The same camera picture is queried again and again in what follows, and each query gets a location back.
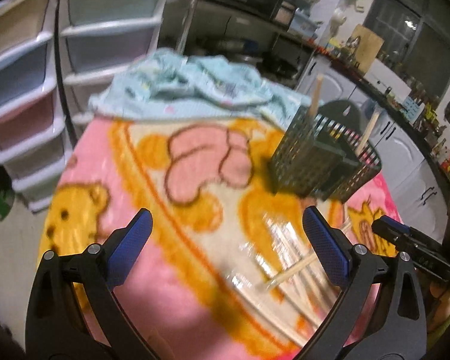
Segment dark kitchen window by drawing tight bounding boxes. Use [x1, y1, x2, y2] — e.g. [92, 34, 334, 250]
[364, 0, 450, 98]

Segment wrapped chopsticks near edge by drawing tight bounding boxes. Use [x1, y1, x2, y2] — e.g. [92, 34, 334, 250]
[222, 271, 321, 347]

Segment wrapped chopsticks on blanket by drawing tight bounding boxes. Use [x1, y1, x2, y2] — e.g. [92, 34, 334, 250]
[263, 215, 337, 321]

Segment chopsticks in basket right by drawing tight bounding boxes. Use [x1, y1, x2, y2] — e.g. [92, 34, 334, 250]
[355, 111, 380, 158]

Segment chopsticks in basket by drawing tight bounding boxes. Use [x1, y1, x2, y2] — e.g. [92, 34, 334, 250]
[355, 111, 380, 158]
[307, 74, 323, 119]

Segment dark green utensil basket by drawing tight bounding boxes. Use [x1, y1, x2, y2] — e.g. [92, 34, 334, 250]
[268, 99, 382, 203]

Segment pink cartoon bear blanket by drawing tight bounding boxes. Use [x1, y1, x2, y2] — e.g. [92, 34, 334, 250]
[37, 117, 403, 360]

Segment chopsticks in basket left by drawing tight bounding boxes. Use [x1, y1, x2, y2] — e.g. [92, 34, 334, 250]
[307, 74, 323, 119]

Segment wooden cutting board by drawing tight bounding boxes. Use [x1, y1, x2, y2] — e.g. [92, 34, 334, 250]
[351, 24, 385, 75]

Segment light blue patterned cloth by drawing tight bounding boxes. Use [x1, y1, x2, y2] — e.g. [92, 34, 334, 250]
[88, 48, 311, 130]

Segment pastel plastic drawer unit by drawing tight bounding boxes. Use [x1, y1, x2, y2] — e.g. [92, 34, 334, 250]
[56, 0, 174, 140]

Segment metal storage shelf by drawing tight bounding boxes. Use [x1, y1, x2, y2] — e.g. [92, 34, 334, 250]
[158, 0, 315, 88]

